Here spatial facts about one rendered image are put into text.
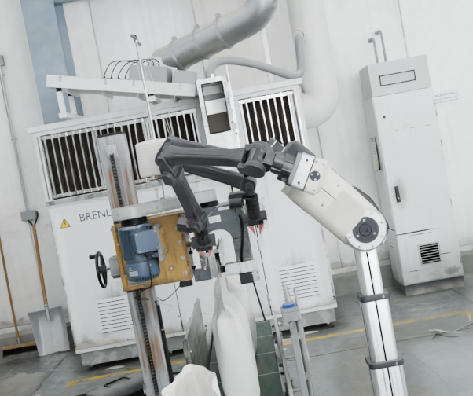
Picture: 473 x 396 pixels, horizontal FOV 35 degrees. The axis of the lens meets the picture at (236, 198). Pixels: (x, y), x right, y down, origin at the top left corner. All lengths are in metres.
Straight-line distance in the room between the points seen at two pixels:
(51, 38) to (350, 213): 5.01
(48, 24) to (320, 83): 2.60
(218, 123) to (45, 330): 2.83
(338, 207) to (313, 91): 3.92
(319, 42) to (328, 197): 4.02
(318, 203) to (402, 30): 5.24
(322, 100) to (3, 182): 3.31
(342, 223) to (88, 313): 3.99
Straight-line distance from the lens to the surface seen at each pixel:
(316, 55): 6.57
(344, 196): 2.68
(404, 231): 7.08
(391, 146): 7.02
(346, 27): 7.66
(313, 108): 6.52
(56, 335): 7.61
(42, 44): 7.34
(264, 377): 4.07
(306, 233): 6.24
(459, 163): 7.79
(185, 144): 3.13
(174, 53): 6.12
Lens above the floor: 1.54
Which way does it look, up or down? 3 degrees down
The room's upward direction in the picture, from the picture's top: 10 degrees counter-clockwise
